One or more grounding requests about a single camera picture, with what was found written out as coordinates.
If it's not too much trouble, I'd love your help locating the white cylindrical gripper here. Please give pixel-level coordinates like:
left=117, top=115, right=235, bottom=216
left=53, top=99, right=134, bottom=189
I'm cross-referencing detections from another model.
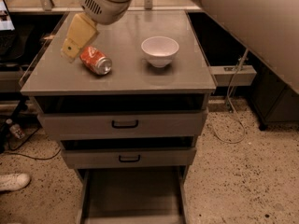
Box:
left=61, top=0, right=132, bottom=63

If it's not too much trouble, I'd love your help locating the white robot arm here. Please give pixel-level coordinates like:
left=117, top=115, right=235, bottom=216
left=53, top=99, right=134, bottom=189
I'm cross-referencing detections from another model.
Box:
left=62, top=0, right=299, bottom=92

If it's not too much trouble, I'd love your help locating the grey drawer cabinet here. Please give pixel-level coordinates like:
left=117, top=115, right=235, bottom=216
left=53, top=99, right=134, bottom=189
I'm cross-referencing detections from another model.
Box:
left=19, top=10, right=217, bottom=224

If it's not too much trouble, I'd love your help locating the open bottom drawer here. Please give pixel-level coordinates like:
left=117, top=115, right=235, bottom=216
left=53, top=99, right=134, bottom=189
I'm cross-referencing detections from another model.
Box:
left=76, top=167, right=189, bottom=224

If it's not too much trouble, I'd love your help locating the laptop screen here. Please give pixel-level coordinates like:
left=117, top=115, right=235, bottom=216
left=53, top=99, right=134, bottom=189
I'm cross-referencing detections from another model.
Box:
left=0, top=0, right=15, bottom=31

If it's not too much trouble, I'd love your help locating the white ceramic bowl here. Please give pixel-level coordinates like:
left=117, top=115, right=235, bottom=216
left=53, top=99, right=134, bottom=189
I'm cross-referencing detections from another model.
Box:
left=141, top=36, right=179, bottom=68

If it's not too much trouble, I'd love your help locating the small plastic bottle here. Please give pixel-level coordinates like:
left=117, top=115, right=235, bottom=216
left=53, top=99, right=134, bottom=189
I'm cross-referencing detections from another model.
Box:
left=6, top=119, right=25, bottom=139

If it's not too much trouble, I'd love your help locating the white sneaker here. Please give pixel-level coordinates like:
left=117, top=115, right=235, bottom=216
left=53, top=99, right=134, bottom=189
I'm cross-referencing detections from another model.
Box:
left=0, top=174, right=31, bottom=191

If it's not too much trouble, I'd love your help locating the top drawer with black handle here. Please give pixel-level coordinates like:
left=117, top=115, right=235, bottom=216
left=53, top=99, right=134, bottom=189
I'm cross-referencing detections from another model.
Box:
left=36, top=95, right=207, bottom=140

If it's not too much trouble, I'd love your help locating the drawer with black handle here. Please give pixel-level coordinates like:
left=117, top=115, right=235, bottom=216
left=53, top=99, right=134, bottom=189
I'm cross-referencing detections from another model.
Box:
left=36, top=95, right=207, bottom=140
left=61, top=137, right=196, bottom=169

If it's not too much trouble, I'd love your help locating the middle drawer with black handle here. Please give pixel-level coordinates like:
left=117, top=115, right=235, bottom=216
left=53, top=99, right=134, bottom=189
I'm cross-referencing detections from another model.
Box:
left=61, top=137, right=196, bottom=169

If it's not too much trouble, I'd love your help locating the black floor cable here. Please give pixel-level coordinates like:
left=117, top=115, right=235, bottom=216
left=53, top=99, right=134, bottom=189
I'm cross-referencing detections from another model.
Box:
left=3, top=124, right=63, bottom=161

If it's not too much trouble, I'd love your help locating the grey metal bracket box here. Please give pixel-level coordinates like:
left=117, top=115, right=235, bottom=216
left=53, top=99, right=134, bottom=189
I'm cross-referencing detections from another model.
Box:
left=210, top=65, right=257, bottom=87

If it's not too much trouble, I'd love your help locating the white hanging cable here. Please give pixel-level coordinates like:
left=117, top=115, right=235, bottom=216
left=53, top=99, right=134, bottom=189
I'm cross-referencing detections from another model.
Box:
left=207, top=49, right=250, bottom=145

